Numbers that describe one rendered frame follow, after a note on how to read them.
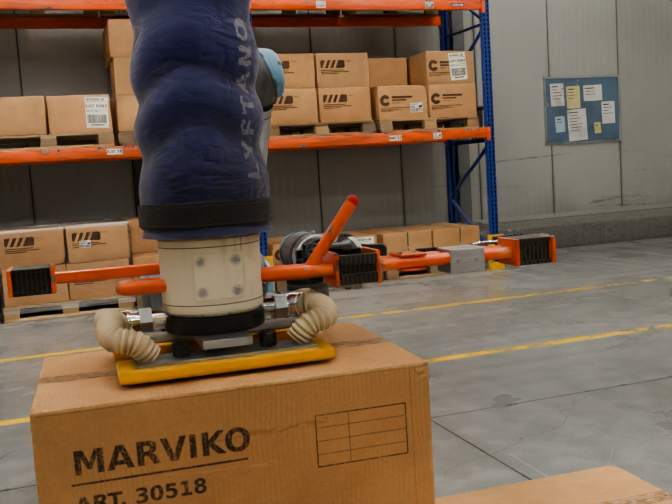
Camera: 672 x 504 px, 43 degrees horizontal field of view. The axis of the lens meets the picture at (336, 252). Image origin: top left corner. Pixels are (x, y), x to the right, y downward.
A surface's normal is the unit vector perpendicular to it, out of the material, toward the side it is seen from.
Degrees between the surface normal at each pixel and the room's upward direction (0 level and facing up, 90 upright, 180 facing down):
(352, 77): 91
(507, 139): 90
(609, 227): 90
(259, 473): 90
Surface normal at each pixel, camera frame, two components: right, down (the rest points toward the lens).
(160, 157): -0.59, -0.14
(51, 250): 0.32, 0.07
